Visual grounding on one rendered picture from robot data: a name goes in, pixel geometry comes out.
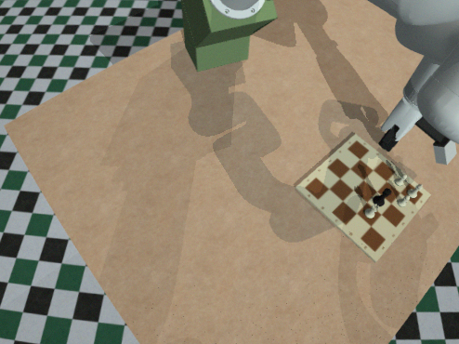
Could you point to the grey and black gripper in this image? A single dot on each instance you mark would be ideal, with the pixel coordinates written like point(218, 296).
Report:
point(402, 118)

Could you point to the chessboard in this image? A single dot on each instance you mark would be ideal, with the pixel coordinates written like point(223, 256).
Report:
point(344, 186)

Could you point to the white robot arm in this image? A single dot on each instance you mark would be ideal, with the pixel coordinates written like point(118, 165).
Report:
point(436, 78)

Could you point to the white bishop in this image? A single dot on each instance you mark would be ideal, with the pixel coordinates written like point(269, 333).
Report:
point(413, 192)

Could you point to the white pawn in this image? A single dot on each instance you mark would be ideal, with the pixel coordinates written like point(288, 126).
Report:
point(399, 182)
point(402, 202)

